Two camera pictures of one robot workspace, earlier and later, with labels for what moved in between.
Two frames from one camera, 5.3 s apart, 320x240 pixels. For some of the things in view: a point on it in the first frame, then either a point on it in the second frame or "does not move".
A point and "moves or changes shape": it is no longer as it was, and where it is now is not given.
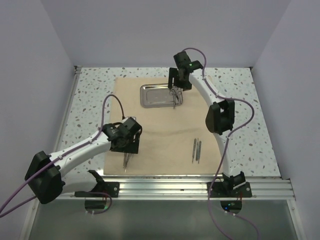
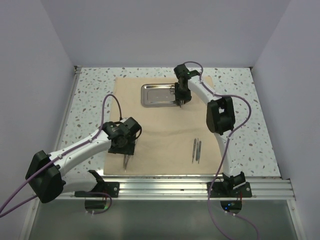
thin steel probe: (128, 156) does not move
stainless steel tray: (159, 95) does not move
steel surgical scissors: (178, 92) moves or changes shape
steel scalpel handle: (194, 148) does not move
